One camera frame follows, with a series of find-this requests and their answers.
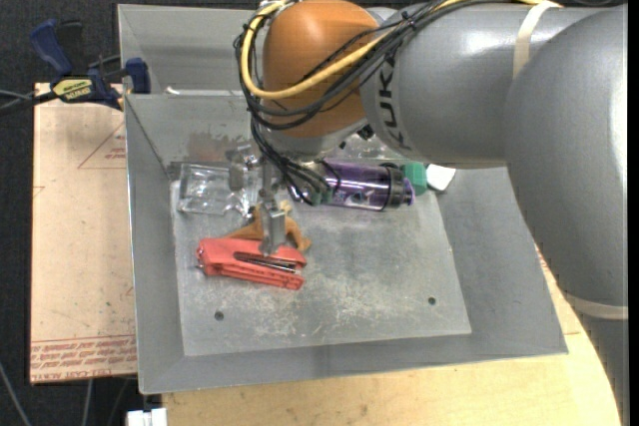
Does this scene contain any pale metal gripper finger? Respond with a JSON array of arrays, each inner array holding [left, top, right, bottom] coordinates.
[[258, 212, 273, 256], [269, 209, 288, 257]]

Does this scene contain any tan toy animal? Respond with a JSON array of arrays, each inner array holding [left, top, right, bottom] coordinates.
[[233, 200, 313, 252]]

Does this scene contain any red folding tool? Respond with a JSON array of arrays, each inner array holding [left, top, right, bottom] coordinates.
[[194, 236, 309, 291]]

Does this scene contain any clear glass container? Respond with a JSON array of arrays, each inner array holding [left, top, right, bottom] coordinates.
[[174, 162, 260, 218]]

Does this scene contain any grey metal bin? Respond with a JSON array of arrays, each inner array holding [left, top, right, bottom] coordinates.
[[117, 3, 570, 396]]

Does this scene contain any green block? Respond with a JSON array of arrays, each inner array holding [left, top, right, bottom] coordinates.
[[398, 161, 430, 197]]

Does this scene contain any white block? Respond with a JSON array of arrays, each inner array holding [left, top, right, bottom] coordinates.
[[424, 164, 457, 192]]

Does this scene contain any brown cardboard board, red print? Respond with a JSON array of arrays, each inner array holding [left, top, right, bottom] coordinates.
[[29, 82, 139, 385]]

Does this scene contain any purple bottle with black ring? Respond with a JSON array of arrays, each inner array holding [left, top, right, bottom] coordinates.
[[288, 157, 416, 213]]

